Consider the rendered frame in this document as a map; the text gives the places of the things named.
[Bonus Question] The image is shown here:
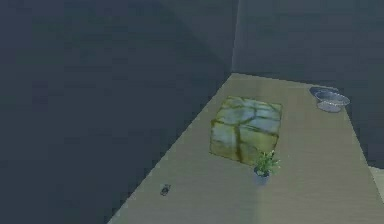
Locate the green houseplant in grey pot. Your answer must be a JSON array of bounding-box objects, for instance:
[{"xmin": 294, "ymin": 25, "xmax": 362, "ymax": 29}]
[{"xmin": 253, "ymin": 149, "xmax": 282, "ymax": 186}]

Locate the yellow-green patterned box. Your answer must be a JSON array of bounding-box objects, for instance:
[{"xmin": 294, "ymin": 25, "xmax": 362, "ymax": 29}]
[{"xmin": 208, "ymin": 95, "xmax": 283, "ymax": 167}]

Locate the small dark grey object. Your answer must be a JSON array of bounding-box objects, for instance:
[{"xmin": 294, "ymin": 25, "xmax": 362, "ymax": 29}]
[{"xmin": 159, "ymin": 183, "xmax": 172, "ymax": 197}]

